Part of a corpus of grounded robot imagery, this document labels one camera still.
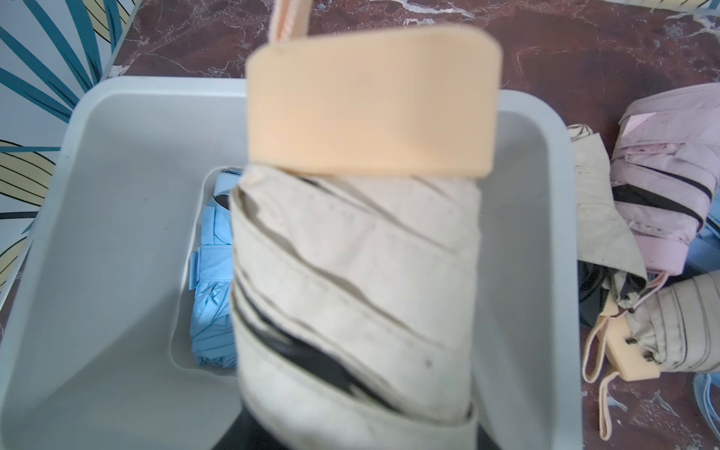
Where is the beige umbrella by box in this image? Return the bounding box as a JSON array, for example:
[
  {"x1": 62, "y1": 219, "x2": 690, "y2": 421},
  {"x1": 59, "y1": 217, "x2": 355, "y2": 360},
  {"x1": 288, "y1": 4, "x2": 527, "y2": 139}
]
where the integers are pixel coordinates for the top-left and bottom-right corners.
[{"x1": 567, "y1": 124, "x2": 648, "y2": 327}]

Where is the beige plastic storage box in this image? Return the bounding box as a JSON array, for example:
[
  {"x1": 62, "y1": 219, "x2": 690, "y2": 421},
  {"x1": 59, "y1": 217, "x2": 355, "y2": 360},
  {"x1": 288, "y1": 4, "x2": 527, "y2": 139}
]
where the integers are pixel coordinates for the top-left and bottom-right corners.
[{"x1": 1, "y1": 77, "x2": 583, "y2": 449}]

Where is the tan umbrella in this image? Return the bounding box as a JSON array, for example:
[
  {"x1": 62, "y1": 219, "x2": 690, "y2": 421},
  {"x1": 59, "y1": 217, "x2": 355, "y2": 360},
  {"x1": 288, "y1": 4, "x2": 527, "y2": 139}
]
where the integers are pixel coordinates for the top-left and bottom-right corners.
[{"x1": 581, "y1": 271, "x2": 719, "y2": 441}]

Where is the pink umbrella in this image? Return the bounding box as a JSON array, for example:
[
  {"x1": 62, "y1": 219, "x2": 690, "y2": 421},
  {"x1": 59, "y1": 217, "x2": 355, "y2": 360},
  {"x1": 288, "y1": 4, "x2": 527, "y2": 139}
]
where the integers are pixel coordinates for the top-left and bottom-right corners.
[{"x1": 610, "y1": 82, "x2": 719, "y2": 276}]

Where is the blue folded umbrella back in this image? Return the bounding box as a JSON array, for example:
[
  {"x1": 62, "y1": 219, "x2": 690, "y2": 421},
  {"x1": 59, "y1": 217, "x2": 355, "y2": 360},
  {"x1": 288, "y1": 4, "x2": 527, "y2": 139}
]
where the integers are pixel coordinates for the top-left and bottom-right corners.
[{"x1": 684, "y1": 194, "x2": 719, "y2": 278}]

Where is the light blue umbrella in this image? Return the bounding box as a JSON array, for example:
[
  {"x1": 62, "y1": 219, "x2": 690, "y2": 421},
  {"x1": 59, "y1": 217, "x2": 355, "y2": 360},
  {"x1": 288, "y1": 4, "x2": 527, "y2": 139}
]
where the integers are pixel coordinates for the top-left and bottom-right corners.
[{"x1": 189, "y1": 170, "x2": 241, "y2": 369}]

